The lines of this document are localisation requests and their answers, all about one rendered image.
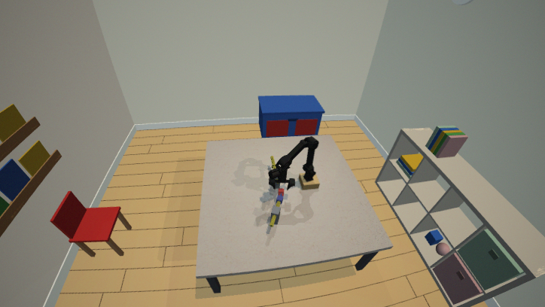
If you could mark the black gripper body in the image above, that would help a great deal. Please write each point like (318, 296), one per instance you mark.
(281, 179)

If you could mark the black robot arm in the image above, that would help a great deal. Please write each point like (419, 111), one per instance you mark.
(311, 143)

